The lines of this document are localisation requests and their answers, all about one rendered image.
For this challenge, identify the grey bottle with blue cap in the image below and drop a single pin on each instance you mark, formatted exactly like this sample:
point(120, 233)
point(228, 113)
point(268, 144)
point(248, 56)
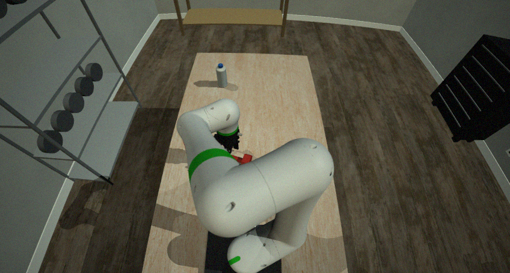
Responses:
point(221, 75)

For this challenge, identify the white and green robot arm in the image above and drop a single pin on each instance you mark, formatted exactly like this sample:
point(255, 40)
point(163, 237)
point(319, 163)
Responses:
point(230, 199)

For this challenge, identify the red dumbbell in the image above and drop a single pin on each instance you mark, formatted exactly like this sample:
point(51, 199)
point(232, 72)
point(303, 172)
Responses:
point(245, 159)

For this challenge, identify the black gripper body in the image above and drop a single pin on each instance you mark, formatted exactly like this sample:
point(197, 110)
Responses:
point(229, 145)

